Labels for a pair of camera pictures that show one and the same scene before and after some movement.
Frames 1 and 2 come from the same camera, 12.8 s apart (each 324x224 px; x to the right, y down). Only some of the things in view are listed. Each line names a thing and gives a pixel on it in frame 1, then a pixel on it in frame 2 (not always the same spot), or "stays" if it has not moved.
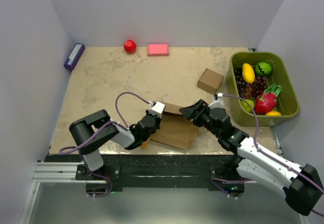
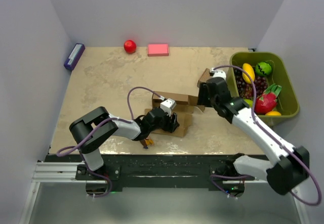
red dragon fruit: (267, 101) stays
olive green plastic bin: (287, 102) stays
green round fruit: (263, 69) stays
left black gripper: (158, 119) -> (172, 124)
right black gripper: (190, 113) -> (201, 98)
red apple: (129, 46) stays
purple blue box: (74, 56) stays
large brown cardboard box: (175, 129) -> (186, 105)
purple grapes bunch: (248, 90) stays
